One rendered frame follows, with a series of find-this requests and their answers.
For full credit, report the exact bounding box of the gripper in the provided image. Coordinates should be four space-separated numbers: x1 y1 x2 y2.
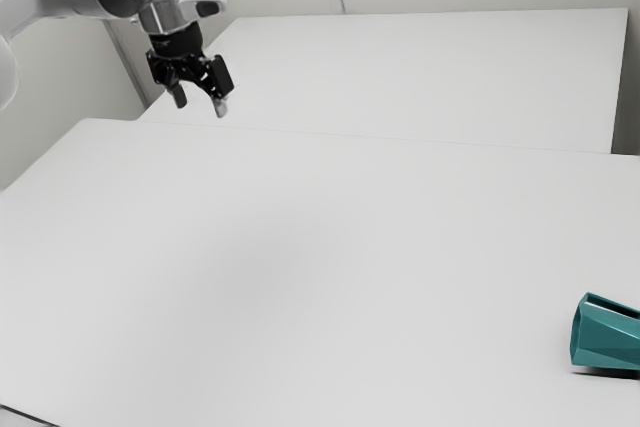
145 22 236 119

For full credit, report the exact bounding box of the teal faceted mug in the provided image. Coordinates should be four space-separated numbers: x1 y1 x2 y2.
569 291 640 370

